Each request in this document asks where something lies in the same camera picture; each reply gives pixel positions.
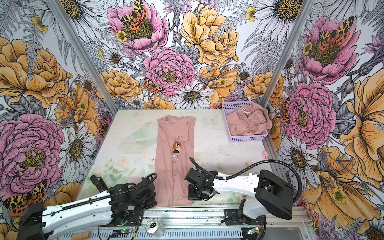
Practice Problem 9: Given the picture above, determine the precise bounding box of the aluminium frame rail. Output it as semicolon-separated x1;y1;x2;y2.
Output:
140;202;310;229

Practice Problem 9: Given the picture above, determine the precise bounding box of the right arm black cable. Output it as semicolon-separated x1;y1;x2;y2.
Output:
188;156;303;240

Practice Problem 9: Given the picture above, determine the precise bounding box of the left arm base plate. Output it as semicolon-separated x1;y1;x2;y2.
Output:
102;211;144;227

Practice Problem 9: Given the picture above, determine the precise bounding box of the pink printed t-shirt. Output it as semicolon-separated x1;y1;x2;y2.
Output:
154;116;196;207

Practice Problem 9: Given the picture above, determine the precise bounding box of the silver drink can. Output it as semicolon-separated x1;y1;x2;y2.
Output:
145;219;165;238

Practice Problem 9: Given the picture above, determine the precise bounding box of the black handheld device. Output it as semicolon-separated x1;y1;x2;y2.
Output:
90;175;109;193

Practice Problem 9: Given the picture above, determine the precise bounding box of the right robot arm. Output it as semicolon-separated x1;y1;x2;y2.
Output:
185;168;295;225

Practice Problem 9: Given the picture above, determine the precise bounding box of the lavender plastic laundry basket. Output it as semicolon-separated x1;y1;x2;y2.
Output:
222;101;273;142

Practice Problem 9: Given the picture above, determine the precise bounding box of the small pink pig toy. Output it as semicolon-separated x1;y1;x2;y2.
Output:
262;151;269;160

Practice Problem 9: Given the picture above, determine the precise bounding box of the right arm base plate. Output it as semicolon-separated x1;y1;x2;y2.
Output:
221;209;265;226

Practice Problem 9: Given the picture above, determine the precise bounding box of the wooden block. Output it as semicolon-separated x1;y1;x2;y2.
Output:
71;231;92;240

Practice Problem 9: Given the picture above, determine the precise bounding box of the white perforated cable duct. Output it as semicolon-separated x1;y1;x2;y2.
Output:
56;228;243;240

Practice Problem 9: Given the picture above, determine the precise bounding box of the pink garment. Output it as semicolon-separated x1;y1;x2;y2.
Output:
226;103;273;137

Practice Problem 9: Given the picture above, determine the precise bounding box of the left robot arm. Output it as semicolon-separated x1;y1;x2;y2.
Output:
17;179;156;240

